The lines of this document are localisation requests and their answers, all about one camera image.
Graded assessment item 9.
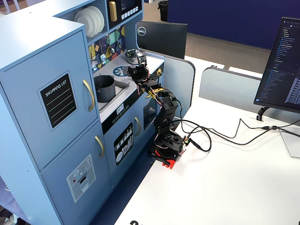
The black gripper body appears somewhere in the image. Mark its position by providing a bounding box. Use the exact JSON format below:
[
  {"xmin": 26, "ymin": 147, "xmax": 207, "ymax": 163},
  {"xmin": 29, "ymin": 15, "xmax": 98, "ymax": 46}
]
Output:
[{"xmin": 131, "ymin": 66, "xmax": 151, "ymax": 83}]

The silver pot with lid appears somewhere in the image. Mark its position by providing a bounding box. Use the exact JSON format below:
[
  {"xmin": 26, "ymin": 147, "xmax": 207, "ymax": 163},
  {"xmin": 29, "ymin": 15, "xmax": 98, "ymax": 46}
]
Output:
[{"xmin": 123, "ymin": 48, "xmax": 144, "ymax": 59}]

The gray toy sink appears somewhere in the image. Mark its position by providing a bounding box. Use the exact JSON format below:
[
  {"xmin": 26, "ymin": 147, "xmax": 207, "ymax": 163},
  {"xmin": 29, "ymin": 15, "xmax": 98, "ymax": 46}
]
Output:
[{"xmin": 97, "ymin": 81, "xmax": 130, "ymax": 111}]

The silver toy spoon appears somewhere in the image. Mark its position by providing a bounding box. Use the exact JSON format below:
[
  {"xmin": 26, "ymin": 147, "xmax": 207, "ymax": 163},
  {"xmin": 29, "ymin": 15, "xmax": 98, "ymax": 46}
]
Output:
[{"xmin": 116, "ymin": 30, "xmax": 123, "ymax": 50}]

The silver toy ladle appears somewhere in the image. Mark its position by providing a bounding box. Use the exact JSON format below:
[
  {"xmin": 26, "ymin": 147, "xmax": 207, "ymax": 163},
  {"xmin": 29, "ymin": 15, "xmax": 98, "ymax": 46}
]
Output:
[{"xmin": 109, "ymin": 35, "xmax": 116, "ymax": 55}]

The silver toy spatula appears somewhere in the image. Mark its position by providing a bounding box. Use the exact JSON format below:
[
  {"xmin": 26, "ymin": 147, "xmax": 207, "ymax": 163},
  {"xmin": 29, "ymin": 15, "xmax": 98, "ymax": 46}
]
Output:
[{"xmin": 100, "ymin": 38, "xmax": 107, "ymax": 65}]

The dark gray pot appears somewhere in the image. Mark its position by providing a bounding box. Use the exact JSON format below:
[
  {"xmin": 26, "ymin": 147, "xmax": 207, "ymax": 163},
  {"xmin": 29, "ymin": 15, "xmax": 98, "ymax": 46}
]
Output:
[{"xmin": 93, "ymin": 75, "xmax": 117, "ymax": 104}]

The silver toy strainer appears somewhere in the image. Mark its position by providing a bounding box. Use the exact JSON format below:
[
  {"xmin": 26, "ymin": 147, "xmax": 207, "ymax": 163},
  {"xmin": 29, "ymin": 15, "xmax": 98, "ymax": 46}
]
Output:
[{"xmin": 90, "ymin": 45, "xmax": 98, "ymax": 71}]

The rounded gray desk divider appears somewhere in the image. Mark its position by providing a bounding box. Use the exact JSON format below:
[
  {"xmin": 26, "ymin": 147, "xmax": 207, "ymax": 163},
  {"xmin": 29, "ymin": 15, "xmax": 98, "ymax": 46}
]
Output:
[{"xmin": 163, "ymin": 55, "xmax": 196, "ymax": 120}]

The black Dell monitor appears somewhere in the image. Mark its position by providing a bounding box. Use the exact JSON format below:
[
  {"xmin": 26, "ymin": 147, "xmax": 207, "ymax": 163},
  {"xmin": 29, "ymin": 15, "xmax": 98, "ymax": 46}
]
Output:
[{"xmin": 136, "ymin": 21, "xmax": 188, "ymax": 60}]

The white plate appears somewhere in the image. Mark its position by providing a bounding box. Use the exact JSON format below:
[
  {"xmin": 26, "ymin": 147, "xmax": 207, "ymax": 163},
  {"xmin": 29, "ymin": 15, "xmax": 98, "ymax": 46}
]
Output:
[
  {"xmin": 74, "ymin": 9, "xmax": 92, "ymax": 38},
  {"xmin": 82, "ymin": 7, "xmax": 101, "ymax": 36},
  {"xmin": 88, "ymin": 6, "xmax": 105, "ymax": 33}
]

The black trash bin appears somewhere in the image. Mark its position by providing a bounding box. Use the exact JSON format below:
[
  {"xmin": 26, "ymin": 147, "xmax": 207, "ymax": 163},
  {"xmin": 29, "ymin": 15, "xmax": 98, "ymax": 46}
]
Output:
[{"xmin": 157, "ymin": 0, "xmax": 169, "ymax": 23}]

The wide gray desk divider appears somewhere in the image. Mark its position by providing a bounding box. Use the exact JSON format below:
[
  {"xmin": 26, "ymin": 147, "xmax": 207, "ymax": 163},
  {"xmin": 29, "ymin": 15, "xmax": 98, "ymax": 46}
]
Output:
[{"xmin": 198, "ymin": 66, "xmax": 262, "ymax": 111}]

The red table clamp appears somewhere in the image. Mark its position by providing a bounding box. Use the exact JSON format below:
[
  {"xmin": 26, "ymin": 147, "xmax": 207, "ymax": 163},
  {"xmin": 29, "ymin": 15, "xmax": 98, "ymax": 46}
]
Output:
[{"xmin": 150, "ymin": 146, "xmax": 177, "ymax": 170}]

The blue office partition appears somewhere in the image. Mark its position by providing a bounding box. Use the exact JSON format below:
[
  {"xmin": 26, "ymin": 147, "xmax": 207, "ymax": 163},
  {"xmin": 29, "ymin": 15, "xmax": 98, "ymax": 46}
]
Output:
[{"xmin": 167, "ymin": 0, "xmax": 300, "ymax": 50}]

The blue toy kitchen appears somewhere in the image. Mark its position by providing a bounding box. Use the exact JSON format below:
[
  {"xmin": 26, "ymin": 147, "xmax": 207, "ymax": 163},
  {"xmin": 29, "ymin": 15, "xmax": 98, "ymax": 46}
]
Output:
[{"xmin": 0, "ymin": 0, "xmax": 165, "ymax": 225}]

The blue fridge door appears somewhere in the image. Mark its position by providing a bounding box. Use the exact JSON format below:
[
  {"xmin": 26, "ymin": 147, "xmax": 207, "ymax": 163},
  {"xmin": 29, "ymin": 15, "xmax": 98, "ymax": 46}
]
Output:
[{"xmin": 0, "ymin": 30, "xmax": 99, "ymax": 171}]

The blue freezer door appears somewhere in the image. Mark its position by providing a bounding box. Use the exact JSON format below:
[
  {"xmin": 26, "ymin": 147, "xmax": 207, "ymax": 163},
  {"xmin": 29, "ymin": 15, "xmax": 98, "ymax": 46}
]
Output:
[{"xmin": 40, "ymin": 119, "xmax": 111, "ymax": 225}]

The monitor with lit screen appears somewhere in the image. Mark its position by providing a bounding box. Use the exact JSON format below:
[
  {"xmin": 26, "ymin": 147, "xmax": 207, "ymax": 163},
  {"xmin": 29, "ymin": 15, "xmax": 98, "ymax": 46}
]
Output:
[{"xmin": 254, "ymin": 16, "xmax": 300, "ymax": 114}]

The gray flat monitor base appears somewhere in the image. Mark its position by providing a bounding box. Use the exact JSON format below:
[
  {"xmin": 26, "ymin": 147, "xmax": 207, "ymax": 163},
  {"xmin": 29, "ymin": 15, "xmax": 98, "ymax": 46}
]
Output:
[{"xmin": 278, "ymin": 128, "xmax": 300, "ymax": 158}]

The long gold fridge handle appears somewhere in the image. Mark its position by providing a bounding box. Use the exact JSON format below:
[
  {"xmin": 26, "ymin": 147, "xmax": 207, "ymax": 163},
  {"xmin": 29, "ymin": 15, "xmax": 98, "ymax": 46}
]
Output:
[{"xmin": 82, "ymin": 79, "xmax": 96, "ymax": 113}]

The gold microwave handle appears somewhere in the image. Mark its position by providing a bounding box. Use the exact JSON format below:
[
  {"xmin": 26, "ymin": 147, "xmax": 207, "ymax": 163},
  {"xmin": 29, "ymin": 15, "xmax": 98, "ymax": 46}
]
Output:
[{"xmin": 109, "ymin": 1, "xmax": 118, "ymax": 23}]

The short gold freezer handle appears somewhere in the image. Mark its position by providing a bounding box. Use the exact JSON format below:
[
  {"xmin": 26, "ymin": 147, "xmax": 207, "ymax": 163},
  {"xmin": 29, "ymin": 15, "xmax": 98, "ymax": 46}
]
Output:
[{"xmin": 94, "ymin": 135, "xmax": 105, "ymax": 158}]

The long black cable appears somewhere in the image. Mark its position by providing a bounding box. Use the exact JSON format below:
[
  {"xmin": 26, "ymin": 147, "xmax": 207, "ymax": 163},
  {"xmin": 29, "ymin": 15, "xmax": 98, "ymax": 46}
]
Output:
[{"xmin": 187, "ymin": 126, "xmax": 300, "ymax": 153}]

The black cable with connector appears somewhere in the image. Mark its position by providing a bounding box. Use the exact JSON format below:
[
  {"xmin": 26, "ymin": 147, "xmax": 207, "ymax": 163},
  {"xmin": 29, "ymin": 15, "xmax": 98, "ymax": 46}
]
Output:
[{"xmin": 180, "ymin": 117, "xmax": 300, "ymax": 153}]

